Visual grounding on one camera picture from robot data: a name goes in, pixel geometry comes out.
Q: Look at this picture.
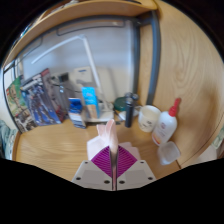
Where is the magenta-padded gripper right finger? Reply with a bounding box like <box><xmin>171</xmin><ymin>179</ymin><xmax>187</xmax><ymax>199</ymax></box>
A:
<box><xmin>114</xmin><ymin>145</ymin><xmax>157</xmax><ymax>192</ymax></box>

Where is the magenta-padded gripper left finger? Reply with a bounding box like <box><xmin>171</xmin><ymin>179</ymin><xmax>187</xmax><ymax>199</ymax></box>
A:
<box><xmin>71</xmin><ymin>145</ymin><xmax>115</xmax><ymax>192</ymax></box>

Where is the pale pink towel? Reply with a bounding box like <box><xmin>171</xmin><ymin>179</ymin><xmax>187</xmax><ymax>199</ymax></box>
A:
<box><xmin>86</xmin><ymin>118</ymin><xmax>143</xmax><ymax>168</ymax></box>

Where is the clear plastic container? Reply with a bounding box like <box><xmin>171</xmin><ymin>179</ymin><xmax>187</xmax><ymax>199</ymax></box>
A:
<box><xmin>157</xmin><ymin>140</ymin><xmax>181</xmax><ymax>166</ymax></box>

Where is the white red-capped lotion bottle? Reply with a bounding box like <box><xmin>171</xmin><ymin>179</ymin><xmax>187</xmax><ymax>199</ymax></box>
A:
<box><xmin>151</xmin><ymin>97</ymin><xmax>182</xmax><ymax>147</ymax></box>

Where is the white mug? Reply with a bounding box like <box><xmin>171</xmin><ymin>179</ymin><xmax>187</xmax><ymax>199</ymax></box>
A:
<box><xmin>137</xmin><ymin>104</ymin><xmax>162</xmax><ymax>133</ymax></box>

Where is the dark blue small box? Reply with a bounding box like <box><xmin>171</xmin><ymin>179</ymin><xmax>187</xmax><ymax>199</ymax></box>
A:
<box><xmin>68</xmin><ymin>97</ymin><xmax>88</xmax><ymax>129</ymax></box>

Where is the light blue carton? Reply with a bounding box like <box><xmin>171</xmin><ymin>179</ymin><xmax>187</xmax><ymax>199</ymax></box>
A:
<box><xmin>81</xmin><ymin>86</ymin><xmax>100</xmax><ymax>120</ymax></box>

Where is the clear tall bottle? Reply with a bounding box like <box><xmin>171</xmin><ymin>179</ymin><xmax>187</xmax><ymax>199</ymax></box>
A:
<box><xmin>49</xmin><ymin>73</ymin><xmax>71</xmax><ymax>122</ymax></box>

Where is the blue robot model box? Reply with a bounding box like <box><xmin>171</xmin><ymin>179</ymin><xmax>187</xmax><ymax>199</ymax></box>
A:
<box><xmin>20</xmin><ymin>68</ymin><xmax>63</xmax><ymax>127</ymax></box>

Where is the grey-green bedding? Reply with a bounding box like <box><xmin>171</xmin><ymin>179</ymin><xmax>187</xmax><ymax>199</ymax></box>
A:
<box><xmin>0</xmin><ymin>119</ymin><xmax>18</xmax><ymax>159</ymax></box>

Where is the white box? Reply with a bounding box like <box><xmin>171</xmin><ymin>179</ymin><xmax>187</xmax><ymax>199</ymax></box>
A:
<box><xmin>73</xmin><ymin>66</ymin><xmax>93</xmax><ymax>88</ymax></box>

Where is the tree figure toy box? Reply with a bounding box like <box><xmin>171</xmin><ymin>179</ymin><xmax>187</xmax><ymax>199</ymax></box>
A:
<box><xmin>5</xmin><ymin>75</ymin><xmax>38</xmax><ymax>134</ymax></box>

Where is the white desk lamp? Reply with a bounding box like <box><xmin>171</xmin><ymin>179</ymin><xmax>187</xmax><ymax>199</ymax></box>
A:
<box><xmin>31</xmin><ymin>34</ymin><xmax>116</xmax><ymax>123</ymax></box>

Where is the grey metal desk frame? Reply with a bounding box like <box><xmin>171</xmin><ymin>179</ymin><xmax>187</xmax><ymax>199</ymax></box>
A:
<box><xmin>2</xmin><ymin>9</ymin><xmax>162</xmax><ymax>106</ymax></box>

